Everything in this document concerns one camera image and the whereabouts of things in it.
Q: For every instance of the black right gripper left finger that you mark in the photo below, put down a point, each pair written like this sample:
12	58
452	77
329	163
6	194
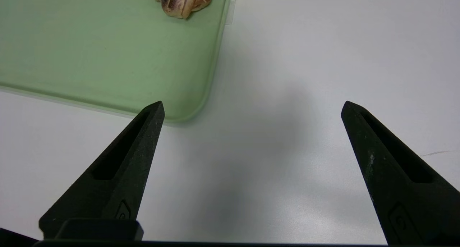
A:
118	182

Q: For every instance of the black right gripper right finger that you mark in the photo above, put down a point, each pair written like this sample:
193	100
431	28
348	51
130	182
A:
391	182

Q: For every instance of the striped brown bread roll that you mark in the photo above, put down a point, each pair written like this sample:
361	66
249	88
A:
183	0

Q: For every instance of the light green plastic tray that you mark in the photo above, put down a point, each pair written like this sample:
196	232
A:
107	49

